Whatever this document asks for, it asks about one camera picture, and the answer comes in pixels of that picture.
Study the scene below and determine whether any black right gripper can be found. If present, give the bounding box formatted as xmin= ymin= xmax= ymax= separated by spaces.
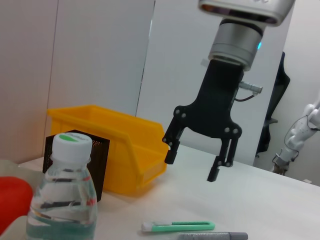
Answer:
xmin=162 ymin=59 xmax=245 ymax=183

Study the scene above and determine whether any right gripper cable with connector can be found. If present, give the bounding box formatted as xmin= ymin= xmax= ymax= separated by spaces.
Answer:
xmin=234 ymin=81 xmax=264 ymax=103

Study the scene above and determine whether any pale green glass fruit plate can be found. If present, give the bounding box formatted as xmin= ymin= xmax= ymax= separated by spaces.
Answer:
xmin=0 ymin=158 xmax=47 ymax=240

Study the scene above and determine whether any grey marker pen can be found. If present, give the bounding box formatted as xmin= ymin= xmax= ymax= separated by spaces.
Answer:
xmin=176 ymin=231 xmax=249 ymax=240

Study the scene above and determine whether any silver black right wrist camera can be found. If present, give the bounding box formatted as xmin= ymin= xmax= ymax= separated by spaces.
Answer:
xmin=198 ymin=0 xmax=297 ymax=28

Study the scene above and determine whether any white humanoid robot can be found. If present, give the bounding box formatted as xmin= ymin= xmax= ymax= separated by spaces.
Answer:
xmin=271 ymin=92 xmax=320 ymax=176

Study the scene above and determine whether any red pear-shaped toy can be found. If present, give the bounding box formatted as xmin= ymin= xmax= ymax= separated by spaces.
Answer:
xmin=0 ymin=176 xmax=33 ymax=232

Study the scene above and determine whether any yellow plastic storage bin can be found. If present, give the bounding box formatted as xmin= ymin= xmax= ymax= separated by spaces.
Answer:
xmin=46 ymin=104 xmax=169 ymax=197

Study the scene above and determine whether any mint green utility knife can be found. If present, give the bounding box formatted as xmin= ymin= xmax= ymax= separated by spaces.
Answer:
xmin=141 ymin=220 xmax=216 ymax=235

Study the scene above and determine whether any clear water bottle green label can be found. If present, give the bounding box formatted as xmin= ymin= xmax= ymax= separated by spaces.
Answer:
xmin=26 ymin=133 xmax=98 ymax=240

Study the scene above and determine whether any black mesh pen holder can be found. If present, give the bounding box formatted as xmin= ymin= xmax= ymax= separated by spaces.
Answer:
xmin=42 ymin=129 xmax=111 ymax=203

